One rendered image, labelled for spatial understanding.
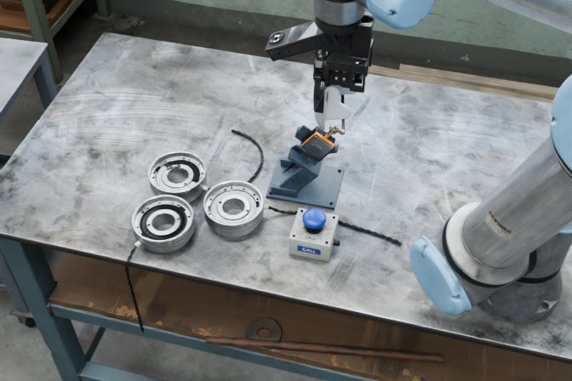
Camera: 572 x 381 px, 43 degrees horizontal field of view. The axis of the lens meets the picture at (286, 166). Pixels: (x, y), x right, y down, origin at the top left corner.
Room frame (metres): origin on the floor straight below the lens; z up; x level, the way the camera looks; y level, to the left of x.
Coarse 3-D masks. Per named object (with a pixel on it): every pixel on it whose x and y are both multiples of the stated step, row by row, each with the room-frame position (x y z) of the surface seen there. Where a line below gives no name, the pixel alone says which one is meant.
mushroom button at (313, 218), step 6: (306, 210) 0.79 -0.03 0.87; (312, 210) 0.79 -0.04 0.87; (318, 210) 0.79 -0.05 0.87; (306, 216) 0.77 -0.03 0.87; (312, 216) 0.77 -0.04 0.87; (318, 216) 0.77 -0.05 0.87; (324, 216) 0.77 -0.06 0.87; (306, 222) 0.76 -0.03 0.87; (312, 222) 0.76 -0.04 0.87; (318, 222) 0.76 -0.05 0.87; (324, 222) 0.76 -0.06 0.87; (312, 228) 0.76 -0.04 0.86
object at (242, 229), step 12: (216, 192) 0.87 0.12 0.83; (252, 192) 0.87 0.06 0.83; (204, 204) 0.83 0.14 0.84; (228, 204) 0.85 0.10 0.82; (240, 204) 0.85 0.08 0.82; (204, 216) 0.82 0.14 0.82; (228, 216) 0.81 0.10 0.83; (240, 216) 0.81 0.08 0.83; (216, 228) 0.79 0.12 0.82; (228, 228) 0.78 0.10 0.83; (240, 228) 0.78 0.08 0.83; (252, 228) 0.79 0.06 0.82
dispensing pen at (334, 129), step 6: (330, 126) 0.90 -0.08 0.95; (336, 126) 0.90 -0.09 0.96; (312, 132) 0.91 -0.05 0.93; (318, 132) 0.91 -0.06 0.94; (324, 132) 0.92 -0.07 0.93; (330, 132) 0.90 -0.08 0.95; (336, 132) 0.90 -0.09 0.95; (342, 132) 0.90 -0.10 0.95; (306, 138) 0.91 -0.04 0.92; (330, 138) 0.91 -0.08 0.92; (300, 144) 0.91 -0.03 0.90; (288, 168) 0.92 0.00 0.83
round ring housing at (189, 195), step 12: (168, 156) 0.95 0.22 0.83; (180, 156) 0.96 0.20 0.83; (192, 156) 0.95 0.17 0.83; (156, 168) 0.93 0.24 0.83; (180, 168) 0.93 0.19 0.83; (204, 168) 0.92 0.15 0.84; (156, 180) 0.91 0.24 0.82; (168, 180) 0.90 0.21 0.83; (204, 180) 0.90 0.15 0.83; (156, 192) 0.87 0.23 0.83; (168, 192) 0.86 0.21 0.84; (180, 192) 0.86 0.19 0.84; (192, 192) 0.87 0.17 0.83
